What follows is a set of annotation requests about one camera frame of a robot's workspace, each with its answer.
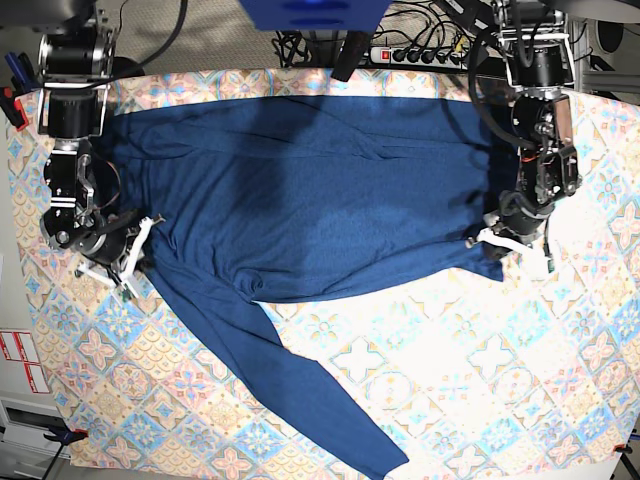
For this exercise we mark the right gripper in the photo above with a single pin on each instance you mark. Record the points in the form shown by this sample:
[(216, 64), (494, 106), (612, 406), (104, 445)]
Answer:
[(114, 244)]

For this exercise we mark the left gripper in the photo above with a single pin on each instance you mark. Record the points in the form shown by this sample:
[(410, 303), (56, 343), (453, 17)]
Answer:
[(513, 216)]

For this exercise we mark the blue long-sleeve T-shirt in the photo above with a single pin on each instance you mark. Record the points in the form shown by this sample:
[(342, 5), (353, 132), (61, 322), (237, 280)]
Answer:
[(295, 199)]

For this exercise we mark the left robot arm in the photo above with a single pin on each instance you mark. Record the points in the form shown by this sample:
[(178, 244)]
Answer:
[(532, 39)]

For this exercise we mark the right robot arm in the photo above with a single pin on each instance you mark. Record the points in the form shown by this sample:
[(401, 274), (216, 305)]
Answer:
[(74, 62)]

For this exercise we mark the red white label stickers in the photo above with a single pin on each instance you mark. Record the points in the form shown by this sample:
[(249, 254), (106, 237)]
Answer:
[(21, 368)]

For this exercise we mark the red black clamp left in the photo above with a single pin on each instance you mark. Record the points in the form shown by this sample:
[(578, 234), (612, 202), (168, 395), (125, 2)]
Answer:
[(13, 109)]

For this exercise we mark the blue clamp upper left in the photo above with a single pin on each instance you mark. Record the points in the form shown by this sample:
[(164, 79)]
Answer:
[(24, 79)]

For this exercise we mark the blue clamp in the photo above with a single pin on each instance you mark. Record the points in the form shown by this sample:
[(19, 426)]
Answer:
[(64, 436), (24, 79)]

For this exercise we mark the blue clamp lower left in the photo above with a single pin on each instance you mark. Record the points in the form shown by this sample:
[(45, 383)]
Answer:
[(64, 436)]

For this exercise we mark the orange clamp lower right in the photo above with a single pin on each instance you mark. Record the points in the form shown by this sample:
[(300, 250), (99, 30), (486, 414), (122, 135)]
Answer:
[(623, 448)]

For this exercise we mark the white power strip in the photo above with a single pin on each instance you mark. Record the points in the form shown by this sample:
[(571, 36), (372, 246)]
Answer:
[(445, 57)]

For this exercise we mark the dark red black post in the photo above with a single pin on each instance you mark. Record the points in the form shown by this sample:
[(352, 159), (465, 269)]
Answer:
[(355, 45)]

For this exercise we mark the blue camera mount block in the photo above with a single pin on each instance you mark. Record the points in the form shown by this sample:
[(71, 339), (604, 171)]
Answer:
[(286, 15)]

